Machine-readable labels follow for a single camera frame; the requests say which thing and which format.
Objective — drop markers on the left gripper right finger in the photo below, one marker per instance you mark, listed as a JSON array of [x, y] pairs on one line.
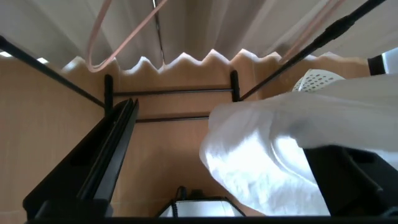
[[351, 183]]

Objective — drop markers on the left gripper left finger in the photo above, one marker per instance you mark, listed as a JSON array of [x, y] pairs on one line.
[[93, 161]]

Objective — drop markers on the white printed t-shirt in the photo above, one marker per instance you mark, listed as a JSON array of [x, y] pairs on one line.
[[264, 149]]

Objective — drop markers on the pink clothes hanger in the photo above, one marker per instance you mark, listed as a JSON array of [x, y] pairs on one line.
[[93, 34]]

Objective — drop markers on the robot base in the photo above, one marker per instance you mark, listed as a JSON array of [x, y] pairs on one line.
[[202, 209]]

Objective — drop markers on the black clothes rack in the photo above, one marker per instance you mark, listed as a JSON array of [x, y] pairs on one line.
[[174, 91]]

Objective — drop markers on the white laundry basket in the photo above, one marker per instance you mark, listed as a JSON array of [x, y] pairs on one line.
[[314, 81]]

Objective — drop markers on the beige curtain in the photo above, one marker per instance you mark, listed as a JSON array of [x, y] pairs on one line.
[[202, 25]]

